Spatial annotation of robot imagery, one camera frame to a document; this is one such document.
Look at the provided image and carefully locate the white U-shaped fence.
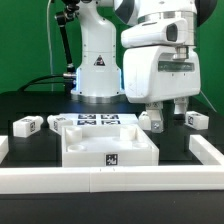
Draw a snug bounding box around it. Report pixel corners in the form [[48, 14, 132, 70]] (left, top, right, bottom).
[[0, 135, 224, 194]]

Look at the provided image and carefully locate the white square table top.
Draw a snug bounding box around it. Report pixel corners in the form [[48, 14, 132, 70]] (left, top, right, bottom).
[[61, 124, 159, 167]]

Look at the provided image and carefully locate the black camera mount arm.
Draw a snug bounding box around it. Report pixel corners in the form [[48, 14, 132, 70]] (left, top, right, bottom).
[[54, 0, 81, 80]]

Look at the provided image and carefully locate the black cable bundle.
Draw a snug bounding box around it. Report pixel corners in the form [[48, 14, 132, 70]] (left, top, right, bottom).
[[17, 73, 77, 93]]

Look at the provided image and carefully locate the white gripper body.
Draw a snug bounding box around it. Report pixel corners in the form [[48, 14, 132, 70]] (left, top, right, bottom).
[[123, 46, 201, 103]]

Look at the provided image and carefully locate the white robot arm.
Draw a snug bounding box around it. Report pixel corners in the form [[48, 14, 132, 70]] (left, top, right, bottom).
[[63, 0, 218, 132]]

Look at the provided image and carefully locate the white marker sheet with tags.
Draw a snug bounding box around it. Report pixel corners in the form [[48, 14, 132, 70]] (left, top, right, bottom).
[[60, 113, 138, 126]]

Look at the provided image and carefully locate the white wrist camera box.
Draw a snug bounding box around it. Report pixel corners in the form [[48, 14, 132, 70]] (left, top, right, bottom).
[[121, 18, 188, 48]]

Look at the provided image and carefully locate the thin white cable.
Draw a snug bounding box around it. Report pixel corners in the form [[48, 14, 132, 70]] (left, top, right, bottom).
[[45, 0, 56, 92]]

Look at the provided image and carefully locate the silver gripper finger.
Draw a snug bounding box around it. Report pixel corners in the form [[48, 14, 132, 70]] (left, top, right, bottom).
[[146, 102, 164, 133], [174, 97, 188, 115]]

